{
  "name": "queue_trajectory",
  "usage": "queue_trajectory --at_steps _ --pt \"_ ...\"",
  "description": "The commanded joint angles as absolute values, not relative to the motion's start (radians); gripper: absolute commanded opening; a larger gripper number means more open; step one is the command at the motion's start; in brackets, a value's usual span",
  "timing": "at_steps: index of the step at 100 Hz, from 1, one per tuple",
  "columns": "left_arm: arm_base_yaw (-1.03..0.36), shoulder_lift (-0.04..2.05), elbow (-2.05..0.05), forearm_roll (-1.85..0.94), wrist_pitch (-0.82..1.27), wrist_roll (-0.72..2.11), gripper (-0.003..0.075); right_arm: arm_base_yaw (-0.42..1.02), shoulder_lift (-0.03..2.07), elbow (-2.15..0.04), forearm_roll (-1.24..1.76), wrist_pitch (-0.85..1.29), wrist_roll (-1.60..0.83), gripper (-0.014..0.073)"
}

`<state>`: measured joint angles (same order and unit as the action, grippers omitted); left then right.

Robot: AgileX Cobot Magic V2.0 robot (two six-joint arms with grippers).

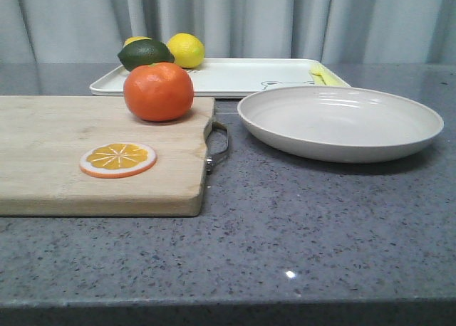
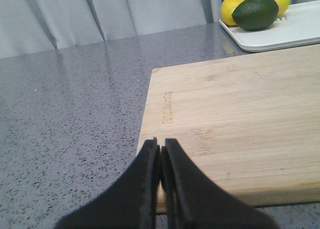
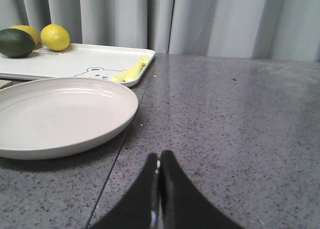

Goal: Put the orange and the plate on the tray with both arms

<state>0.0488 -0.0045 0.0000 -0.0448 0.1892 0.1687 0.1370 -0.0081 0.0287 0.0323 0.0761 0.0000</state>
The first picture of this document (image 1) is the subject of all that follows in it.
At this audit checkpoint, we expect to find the rear yellow lemon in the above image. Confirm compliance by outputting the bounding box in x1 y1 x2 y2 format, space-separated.
123 36 150 47

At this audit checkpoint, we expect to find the fake orange slice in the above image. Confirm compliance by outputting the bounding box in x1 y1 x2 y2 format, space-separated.
79 142 157 179

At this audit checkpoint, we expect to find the beige round plate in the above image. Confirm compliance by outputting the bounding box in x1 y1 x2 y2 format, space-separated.
237 86 444 163

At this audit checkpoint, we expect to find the yellow plastic fork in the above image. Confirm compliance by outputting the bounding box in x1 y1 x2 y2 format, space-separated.
309 63 350 87

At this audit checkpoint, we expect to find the white rectangular tray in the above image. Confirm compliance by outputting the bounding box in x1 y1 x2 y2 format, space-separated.
89 58 352 99

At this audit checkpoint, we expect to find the yellow lemon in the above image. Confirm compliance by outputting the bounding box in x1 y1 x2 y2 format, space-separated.
123 36 150 47
167 33 205 69

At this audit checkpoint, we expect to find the orange mandarin fruit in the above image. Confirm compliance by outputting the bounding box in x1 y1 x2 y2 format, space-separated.
123 62 194 122

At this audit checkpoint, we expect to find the green lime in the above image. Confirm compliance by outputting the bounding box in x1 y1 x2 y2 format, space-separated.
118 39 175 71

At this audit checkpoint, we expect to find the wooden cutting board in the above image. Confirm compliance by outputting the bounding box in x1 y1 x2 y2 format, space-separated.
1 95 214 216

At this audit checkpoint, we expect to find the grey curtain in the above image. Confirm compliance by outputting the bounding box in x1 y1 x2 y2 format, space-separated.
1 0 455 64

